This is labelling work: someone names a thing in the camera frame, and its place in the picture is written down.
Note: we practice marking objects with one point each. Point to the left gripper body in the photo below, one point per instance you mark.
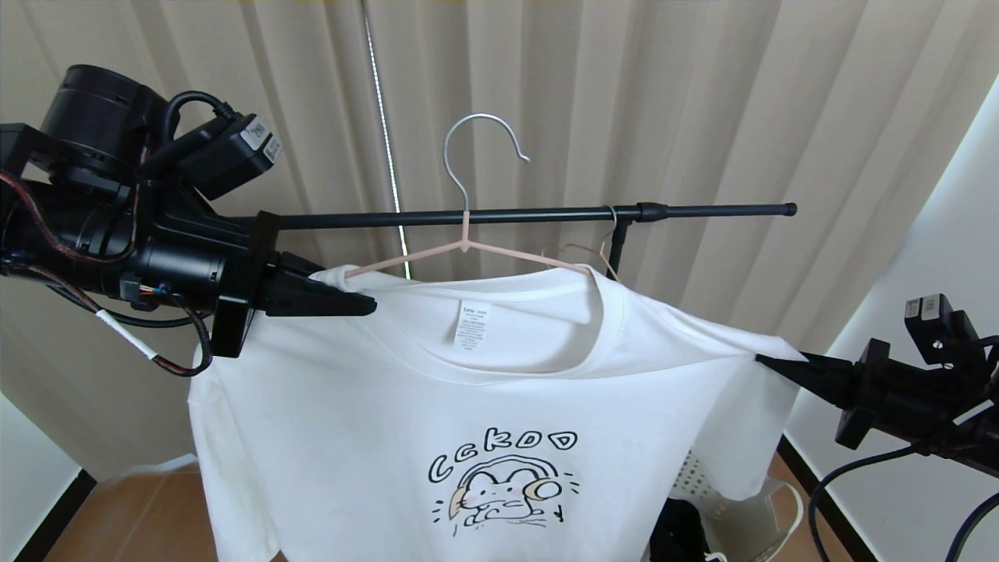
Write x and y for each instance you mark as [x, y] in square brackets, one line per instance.
[187, 273]

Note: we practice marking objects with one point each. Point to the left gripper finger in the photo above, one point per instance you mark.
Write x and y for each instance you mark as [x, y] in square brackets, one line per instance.
[312, 300]
[293, 265]

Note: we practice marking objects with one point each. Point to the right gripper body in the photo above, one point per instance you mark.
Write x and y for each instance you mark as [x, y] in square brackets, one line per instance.
[866, 406]

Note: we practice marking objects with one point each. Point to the pink clothes hanger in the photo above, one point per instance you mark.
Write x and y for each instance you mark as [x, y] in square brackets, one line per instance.
[577, 247]
[465, 234]

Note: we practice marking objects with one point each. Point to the white printed t-shirt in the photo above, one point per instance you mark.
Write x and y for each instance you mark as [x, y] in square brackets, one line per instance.
[468, 406]

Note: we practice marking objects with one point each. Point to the black garment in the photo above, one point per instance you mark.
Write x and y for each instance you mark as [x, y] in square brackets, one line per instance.
[679, 531]

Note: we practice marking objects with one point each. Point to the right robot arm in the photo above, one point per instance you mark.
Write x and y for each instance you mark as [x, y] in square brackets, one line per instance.
[979, 437]

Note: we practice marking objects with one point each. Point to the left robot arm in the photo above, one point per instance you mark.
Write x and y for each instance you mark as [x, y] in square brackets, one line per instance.
[94, 117]

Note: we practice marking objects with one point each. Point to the white laundry basket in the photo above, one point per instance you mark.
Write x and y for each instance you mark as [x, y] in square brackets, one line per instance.
[749, 515]

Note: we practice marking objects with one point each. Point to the black clothes rack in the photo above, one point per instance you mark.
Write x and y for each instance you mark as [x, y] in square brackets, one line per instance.
[546, 214]

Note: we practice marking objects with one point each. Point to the beige curtain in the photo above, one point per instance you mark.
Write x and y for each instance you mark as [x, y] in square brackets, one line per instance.
[702, 94]

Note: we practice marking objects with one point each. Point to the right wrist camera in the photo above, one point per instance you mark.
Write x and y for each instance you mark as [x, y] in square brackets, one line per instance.
[933, 320]

